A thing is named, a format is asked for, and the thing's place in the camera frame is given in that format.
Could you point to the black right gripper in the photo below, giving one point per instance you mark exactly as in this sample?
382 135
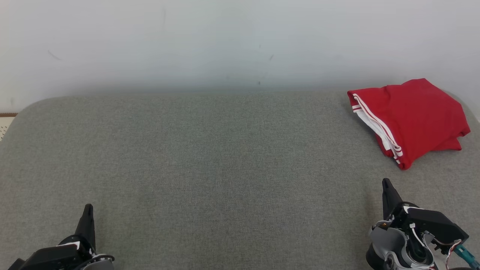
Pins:
435 228

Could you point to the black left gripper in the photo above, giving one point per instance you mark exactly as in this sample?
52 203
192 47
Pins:
52 258

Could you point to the red jersey with white trim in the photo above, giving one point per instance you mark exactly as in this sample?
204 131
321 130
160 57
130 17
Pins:
416 116

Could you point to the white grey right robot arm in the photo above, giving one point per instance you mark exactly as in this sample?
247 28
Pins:
390 243

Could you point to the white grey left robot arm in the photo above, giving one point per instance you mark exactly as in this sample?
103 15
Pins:
99 264

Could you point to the beige floor mat brown edge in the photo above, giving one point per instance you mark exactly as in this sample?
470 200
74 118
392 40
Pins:
5 125

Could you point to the grey fabric sofa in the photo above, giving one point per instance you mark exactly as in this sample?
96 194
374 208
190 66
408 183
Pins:
225 168

